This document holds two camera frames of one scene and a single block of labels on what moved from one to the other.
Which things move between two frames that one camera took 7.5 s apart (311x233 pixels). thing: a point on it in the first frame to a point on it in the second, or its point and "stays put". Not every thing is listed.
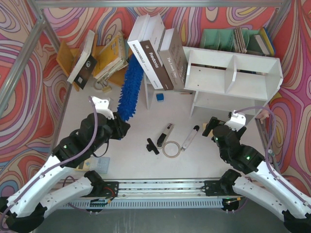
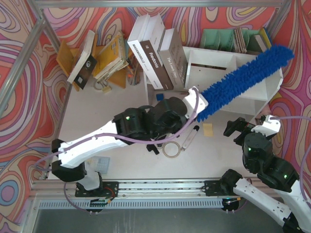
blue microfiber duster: [130, 89] to [276, 57]
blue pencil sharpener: [160, 97] stays put
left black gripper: [122, 126] to [184, 107]
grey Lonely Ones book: [173, 59] stays put
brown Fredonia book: [155, 24] stays put
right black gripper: [210, 125] to [239, 131]
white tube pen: [190, 138] stays put
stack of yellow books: [112, 58] stays put
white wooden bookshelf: [225, 82] stays put
